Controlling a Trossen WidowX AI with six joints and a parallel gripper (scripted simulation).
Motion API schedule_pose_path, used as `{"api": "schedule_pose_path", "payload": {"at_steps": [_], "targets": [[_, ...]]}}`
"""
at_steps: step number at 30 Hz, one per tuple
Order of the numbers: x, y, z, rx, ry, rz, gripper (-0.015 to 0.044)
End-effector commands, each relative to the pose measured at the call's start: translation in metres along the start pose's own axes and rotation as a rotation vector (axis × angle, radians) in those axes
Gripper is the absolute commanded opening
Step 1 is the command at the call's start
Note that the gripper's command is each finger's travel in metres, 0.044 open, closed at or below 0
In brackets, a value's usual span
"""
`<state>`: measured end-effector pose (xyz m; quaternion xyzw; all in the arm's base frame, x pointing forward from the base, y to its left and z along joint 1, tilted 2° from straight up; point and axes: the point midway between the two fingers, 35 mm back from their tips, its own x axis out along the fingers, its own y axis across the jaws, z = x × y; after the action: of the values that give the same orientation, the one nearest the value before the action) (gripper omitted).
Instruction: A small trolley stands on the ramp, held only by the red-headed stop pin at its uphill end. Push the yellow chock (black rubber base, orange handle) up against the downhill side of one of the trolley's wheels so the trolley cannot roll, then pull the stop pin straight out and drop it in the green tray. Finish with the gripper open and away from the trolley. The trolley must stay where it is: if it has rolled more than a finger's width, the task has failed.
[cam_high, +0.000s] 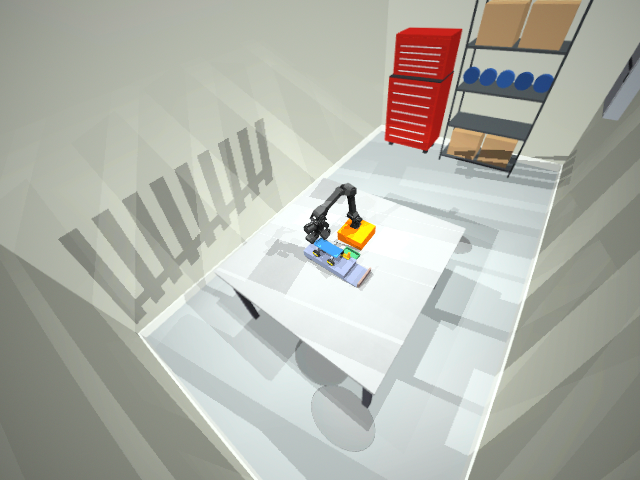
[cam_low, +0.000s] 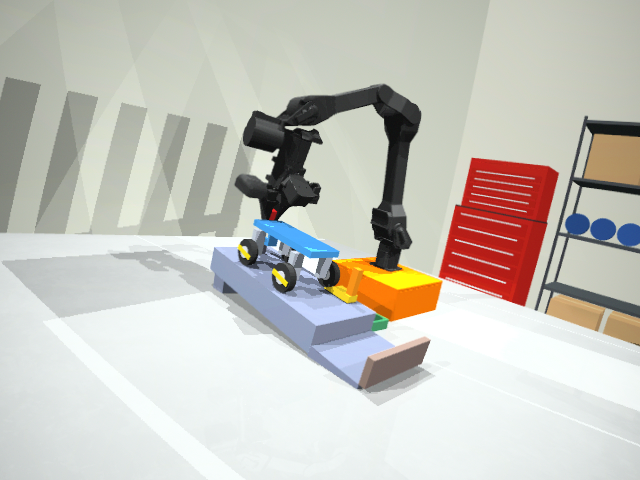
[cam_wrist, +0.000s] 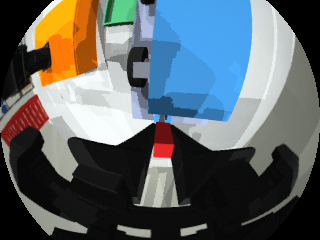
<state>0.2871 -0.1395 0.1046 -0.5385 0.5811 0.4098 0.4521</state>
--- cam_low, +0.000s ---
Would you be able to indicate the green tray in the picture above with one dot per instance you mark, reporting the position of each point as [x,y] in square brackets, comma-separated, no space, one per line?
[380,323]

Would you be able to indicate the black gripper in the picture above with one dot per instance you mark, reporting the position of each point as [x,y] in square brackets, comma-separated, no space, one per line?
[269,198]

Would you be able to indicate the light blue ramp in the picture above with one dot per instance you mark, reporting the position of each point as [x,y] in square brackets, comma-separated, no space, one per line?
[334,334]

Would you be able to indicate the small blue wheeled trolley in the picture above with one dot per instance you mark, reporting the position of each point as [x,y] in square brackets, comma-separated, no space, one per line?
[294,246]

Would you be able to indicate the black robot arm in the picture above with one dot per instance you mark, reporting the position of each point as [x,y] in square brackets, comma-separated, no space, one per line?
[401,123]

